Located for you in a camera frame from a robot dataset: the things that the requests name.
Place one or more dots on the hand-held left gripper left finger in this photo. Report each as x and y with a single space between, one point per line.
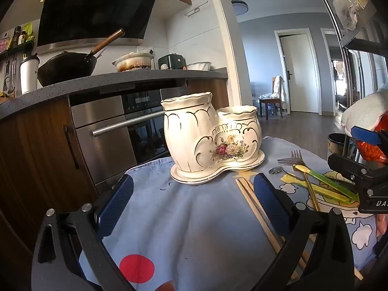
116 206

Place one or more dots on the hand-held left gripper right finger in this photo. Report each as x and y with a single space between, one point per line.
271 203

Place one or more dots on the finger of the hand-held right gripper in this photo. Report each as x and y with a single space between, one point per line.
348 165
365 135

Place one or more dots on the wooden chopstick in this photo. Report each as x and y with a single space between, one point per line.
247 185
251 206

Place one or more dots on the yellow green plastic fruit fork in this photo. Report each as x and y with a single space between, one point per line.
292 182
327 180

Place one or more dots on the ornate silver spoon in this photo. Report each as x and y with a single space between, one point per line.
275 170

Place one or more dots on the gold metal fork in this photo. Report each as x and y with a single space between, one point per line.
312 191

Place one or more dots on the silver metal fork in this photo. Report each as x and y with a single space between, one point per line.
285 160

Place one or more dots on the white floral ceramic utensil holder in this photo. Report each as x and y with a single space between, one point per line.
188 133

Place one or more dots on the orange knit cloth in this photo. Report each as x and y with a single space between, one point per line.
372 151

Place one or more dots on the dark round bin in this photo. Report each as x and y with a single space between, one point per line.
335 147

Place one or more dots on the white fluffy cloth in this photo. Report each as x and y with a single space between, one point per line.
366 109

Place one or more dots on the stainless built-in oven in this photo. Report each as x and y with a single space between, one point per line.
103 145

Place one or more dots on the blue cartoon printed cloth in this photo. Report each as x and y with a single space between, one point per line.
194 233

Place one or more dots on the metal storage rack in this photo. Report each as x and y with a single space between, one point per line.
363 44

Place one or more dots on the white door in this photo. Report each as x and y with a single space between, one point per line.
298 72

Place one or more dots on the wooden chair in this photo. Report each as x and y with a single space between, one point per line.
271 104

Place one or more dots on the white garment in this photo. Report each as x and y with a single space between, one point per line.
279 88

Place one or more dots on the grey kitchen countertop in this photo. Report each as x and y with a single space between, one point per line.
91 85

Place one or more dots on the clear plastic bag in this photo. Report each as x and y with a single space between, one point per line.
348 3

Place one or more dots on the white clay cooking pot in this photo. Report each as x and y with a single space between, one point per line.
133 62

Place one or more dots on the green kitchen appliance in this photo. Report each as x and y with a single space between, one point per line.
171 62

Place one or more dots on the white bowl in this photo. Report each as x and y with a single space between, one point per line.
198 66

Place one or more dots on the white insulated tumbler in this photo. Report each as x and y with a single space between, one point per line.
28 75

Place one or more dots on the round ceiling lamp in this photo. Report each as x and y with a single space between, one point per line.
239 6

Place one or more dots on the green snack packet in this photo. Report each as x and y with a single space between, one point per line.
28 31

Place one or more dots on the dark glass bottle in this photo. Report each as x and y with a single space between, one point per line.
17 36

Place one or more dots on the black range hood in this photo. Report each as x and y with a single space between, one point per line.
91 9

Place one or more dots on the white wall socket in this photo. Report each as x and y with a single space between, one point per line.
145 50

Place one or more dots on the black wall shelf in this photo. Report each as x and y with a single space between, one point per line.
18 48

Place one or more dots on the metal wall rail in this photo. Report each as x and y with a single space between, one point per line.
195 9

